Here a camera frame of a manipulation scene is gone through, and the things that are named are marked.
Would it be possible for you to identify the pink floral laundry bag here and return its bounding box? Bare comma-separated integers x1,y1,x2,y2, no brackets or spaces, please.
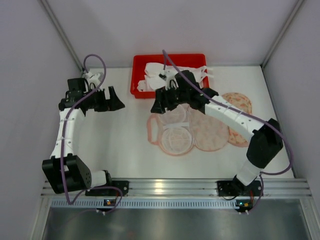
220,91,253,149
146,103,229,156

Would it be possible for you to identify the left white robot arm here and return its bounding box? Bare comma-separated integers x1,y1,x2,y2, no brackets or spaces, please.
42,78,125,194

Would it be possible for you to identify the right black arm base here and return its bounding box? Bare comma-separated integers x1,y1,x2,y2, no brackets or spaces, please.
217,179,263,197

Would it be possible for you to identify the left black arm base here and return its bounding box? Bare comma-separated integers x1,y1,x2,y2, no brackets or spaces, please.
85,180,130,197

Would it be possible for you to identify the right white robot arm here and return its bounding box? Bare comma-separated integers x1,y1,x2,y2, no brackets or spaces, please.
151,70,284,196

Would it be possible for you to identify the red plastic bin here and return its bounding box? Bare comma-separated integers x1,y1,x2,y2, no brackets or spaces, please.
130,53,211,99

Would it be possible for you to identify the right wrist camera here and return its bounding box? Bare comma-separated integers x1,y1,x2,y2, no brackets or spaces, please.
158,70,179,90

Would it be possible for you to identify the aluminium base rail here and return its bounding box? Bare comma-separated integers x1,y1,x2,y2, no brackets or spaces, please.
39,178,315,210

